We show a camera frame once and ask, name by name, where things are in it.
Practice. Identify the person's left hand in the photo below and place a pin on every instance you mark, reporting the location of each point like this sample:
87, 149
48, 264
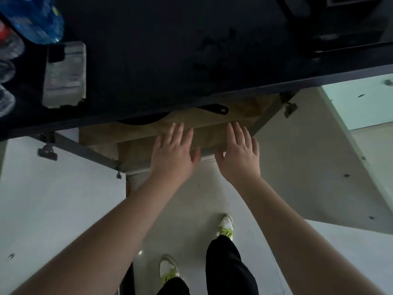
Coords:
172, 156

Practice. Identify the person's right hand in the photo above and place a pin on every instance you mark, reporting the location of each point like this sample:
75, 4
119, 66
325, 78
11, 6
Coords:
241, 156

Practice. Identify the pale green cabinet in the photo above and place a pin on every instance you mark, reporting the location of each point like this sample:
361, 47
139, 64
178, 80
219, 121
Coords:
208, 132

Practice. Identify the black wok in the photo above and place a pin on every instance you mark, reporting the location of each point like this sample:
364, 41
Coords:
215, 108

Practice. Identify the black glass stove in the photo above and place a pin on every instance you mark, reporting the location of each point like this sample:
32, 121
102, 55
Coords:
353, 27

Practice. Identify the person's left forearm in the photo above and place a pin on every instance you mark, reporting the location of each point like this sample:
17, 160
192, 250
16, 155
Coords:
92, 242

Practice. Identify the person's right forearm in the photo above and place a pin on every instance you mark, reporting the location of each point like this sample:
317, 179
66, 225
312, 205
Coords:
301, 242

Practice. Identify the person's right white shoe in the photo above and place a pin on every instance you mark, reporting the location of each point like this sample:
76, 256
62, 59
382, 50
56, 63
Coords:
225, 225

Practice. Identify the person's white shoe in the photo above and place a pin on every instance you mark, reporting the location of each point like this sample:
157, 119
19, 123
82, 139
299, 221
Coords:
169, 268
225, 225

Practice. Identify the person's black clothing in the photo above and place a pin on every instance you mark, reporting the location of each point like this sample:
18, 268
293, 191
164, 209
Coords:
227, 267

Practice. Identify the person's left white shoe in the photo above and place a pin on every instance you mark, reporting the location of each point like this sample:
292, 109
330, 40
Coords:
169, 268

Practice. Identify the silver smartphone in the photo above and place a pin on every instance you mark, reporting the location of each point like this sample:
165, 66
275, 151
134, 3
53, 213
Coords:
64, 76

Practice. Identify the blue label water bottle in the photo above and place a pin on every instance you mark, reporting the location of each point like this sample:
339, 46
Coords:
33, 18

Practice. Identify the red cap water bottle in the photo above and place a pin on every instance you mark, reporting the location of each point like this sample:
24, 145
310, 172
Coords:
9, 39

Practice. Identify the brown wooden door frame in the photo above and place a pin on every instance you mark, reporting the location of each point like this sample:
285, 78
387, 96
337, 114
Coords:
128, 188

